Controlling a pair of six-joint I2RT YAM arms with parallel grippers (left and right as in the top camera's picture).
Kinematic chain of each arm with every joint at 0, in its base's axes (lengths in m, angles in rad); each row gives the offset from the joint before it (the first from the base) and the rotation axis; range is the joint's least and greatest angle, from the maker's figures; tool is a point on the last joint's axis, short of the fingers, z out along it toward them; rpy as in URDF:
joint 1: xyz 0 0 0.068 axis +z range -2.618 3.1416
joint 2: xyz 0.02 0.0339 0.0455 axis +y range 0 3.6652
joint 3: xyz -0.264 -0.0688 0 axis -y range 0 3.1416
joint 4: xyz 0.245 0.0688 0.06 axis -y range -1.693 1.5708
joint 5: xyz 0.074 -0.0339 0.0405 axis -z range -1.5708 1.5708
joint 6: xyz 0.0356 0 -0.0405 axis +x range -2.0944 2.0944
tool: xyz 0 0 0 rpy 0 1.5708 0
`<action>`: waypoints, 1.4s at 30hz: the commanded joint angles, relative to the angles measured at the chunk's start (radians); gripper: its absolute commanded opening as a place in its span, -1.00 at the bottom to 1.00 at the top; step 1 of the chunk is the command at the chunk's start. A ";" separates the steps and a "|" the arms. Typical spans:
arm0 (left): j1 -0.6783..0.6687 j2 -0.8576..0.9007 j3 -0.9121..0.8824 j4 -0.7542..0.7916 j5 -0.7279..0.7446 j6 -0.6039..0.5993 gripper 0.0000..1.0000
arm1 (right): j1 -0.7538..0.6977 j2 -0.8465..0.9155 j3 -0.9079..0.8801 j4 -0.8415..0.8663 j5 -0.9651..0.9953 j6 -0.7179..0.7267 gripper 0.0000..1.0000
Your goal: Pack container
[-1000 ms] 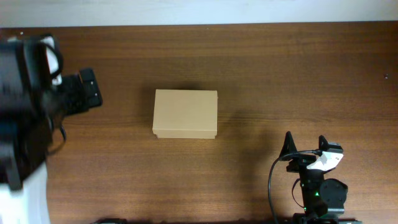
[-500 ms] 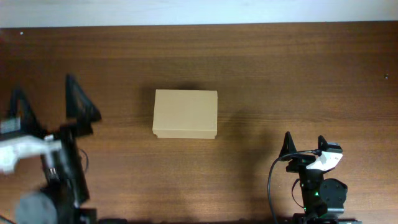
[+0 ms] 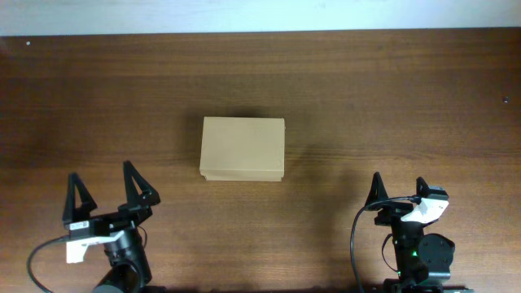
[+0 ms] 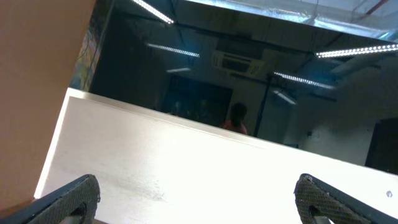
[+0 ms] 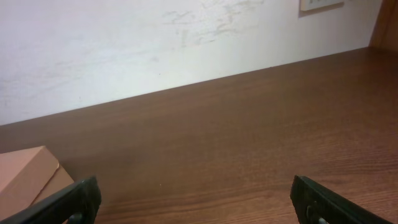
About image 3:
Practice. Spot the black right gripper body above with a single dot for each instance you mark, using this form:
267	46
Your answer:
392	212

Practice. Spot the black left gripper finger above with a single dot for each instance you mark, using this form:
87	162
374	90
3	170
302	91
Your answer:
139	193
79	203

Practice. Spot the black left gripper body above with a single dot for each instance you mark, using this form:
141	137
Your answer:
124	220

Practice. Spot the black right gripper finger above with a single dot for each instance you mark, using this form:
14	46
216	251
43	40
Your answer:
422	188
377	196

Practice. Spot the brown cardboard box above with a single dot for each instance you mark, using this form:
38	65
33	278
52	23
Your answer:
243	149

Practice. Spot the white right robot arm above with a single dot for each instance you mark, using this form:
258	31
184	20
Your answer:
422	260

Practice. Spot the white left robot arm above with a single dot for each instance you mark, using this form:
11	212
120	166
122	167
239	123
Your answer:
130	270

